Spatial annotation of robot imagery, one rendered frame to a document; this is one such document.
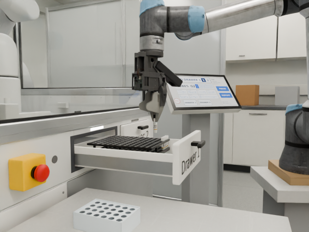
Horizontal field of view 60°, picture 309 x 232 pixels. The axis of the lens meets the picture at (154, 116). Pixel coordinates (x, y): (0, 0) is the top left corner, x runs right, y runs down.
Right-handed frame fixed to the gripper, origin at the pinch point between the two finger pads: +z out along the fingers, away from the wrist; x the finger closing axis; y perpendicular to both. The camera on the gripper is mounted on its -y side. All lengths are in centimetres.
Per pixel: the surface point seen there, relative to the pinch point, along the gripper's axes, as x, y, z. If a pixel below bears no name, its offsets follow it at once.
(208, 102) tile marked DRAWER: -59, -76, -2
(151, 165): 9.6, 7.9, 12.0
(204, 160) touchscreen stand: -65, -80, 39
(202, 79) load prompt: -72, -82, -17
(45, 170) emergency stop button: 7.5, 34.8, 10.0
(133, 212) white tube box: 21.0, 19.2, 18.3
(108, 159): -1.1, 16.1, 11.9
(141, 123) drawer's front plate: -38.3, -15.3, 6.5
